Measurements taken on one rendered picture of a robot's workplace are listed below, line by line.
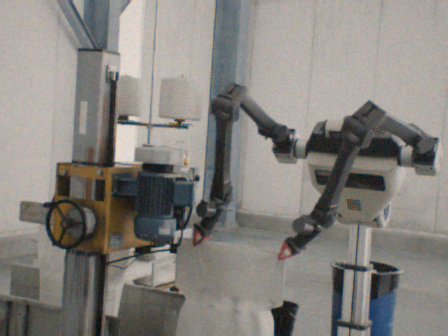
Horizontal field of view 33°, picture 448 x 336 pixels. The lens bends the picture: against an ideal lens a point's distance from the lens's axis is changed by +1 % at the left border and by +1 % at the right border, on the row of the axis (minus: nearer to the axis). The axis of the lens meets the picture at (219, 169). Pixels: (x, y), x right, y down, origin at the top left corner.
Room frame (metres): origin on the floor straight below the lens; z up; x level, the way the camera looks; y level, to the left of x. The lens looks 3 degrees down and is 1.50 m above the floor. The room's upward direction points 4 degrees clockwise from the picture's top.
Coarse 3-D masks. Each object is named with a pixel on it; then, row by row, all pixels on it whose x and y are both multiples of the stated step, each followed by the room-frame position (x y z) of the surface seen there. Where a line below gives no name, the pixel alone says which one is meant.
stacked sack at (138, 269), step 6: (132, 264) 5.89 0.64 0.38; (138, 264) 5.94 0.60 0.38; (144, 264) 5.99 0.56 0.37; (150, 264) 6.05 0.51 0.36; (126, 270) 5.73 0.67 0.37; (132, 270) 5.79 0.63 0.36; (138, 270) 5.87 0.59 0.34; (144, 270) 5.94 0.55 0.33; (150, 270) 6.03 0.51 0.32; (126, 276) 5.71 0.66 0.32; (132, 276) 5.79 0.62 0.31; (138, 276) 5.86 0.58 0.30; (144, 276) 5.98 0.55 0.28
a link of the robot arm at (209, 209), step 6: (228, 192) 2.94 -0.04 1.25; (210, 198) 2.95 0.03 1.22; (228, 198) 2.94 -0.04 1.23; (198, 204) 2.91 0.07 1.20; (204, 204) 2.89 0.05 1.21; (210, 204) 2.90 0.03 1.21; (222, 204) 2.94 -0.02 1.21; (228, 204) 2.96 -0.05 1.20; (198, 210) 2.91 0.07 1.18; (204, 210) 2.89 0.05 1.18; (210, 210) 2.90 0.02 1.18; (204, 216) 2.89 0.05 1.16; (210, 216) 2.92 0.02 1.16
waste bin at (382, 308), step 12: (336, 264) 5.12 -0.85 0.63; (384, 264) 5.17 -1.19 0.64; (336, 276) 4.92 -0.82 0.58; (372, 276) 4.77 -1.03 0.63; (384, 276) 4.78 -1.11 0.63; (396, 276) 4.87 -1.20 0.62; (336, 288) 4.92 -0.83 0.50; (372, 288) 4.78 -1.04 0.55; (384, 288) 4.80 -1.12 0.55; (396, 288) 4.89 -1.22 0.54; (336, 300) 4.93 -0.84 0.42; (372, 300) 4.79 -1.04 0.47; (384, 300) 4.82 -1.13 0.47; (336, 312) 4.92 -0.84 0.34; (372, 312) 4.80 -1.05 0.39; (384, 312) 4.82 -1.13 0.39; (372, 324) 4.80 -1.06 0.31; (384, 324) 4.83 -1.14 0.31
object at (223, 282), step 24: (192, 240) 3.02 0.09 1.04; (192, 264) 3.02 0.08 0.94; (216, 264) 2.93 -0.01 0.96; (240, 264) 2.87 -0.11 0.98; (264, 264) 2.85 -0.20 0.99; (192, 288) 3.01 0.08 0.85; (216, 288) 2.93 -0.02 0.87; (240, 288) 2.87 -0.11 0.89; (264, 288) 2.85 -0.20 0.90; (192, 312) 2.92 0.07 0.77; (216, 312) 2.86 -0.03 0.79; (240, 312) 2.82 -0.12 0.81; (264, 312) 2.86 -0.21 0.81
